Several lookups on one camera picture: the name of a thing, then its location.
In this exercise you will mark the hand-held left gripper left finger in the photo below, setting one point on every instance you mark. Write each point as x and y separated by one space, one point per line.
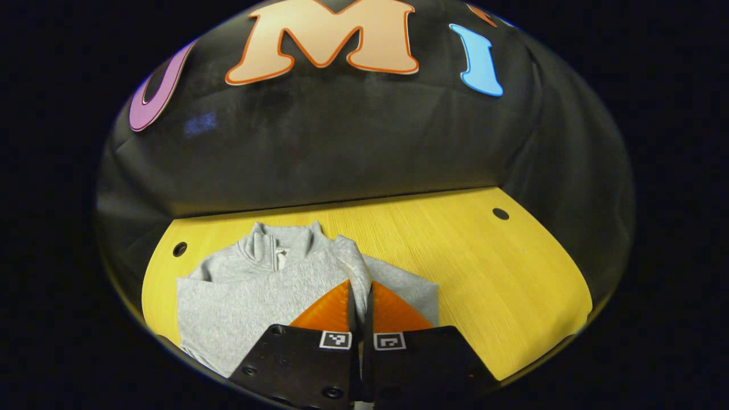
353 319

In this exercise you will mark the grey sweatshirt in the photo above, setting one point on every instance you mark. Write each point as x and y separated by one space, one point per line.
245 302

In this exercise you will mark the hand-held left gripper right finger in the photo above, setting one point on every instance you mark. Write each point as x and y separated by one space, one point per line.
369 319

